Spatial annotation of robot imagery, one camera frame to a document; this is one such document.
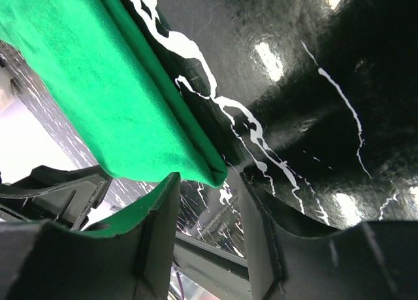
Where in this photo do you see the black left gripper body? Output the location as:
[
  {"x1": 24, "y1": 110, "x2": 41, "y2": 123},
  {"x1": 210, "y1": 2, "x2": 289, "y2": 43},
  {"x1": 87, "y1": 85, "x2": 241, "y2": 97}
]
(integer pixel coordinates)
[{"x1": 1, "y1": 165, "x2": 113, "y2": 230}]

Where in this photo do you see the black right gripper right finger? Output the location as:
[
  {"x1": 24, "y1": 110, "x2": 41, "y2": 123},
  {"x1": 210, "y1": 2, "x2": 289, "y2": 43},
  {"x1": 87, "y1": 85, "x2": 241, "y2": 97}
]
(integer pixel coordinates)
[{"x1": 238, "y1": 176, "x2": 417, "y2": 299}]

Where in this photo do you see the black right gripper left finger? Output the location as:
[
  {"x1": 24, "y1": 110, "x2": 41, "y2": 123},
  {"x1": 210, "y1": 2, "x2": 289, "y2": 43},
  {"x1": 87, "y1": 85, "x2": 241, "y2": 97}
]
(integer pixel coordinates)
[{"x1": 1, "y1": 173, "x2": 180, "y2": 299}]

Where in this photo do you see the green t shirt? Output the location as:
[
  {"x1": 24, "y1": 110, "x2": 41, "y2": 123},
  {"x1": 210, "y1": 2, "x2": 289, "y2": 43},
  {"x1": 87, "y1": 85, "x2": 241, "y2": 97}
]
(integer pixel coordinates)
[{"x1": 1, "y1": 0, "x2": 227, "y2": 187}]

